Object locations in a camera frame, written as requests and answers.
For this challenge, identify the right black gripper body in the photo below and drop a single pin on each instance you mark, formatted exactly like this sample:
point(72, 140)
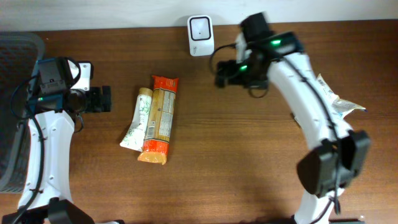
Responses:
point(226, 73)

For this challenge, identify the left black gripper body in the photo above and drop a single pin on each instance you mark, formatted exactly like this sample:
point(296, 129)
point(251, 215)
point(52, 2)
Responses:
point(95, 99)

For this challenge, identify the white bamboo print shampoo tube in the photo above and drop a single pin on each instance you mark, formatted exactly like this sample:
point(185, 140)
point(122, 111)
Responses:
point(134, 138)

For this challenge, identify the orange spaghetti pasta package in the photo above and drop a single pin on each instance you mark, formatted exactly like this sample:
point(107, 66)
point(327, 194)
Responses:
point(159, 127)

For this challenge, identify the grey plastic mesh basket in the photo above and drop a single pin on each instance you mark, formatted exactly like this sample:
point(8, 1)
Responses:
point(19, 53)

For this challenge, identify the yellow white snack bag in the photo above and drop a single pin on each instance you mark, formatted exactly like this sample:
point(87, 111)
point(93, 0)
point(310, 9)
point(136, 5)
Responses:
point(339, 99)

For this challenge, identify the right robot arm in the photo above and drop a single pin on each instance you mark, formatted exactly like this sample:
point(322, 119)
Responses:
point(336, 152)

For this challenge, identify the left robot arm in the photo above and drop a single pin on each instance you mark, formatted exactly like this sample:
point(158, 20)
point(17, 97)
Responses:
point(58, 93)

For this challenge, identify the white barcode scanner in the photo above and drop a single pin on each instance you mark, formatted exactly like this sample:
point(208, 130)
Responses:
point(200, 35)

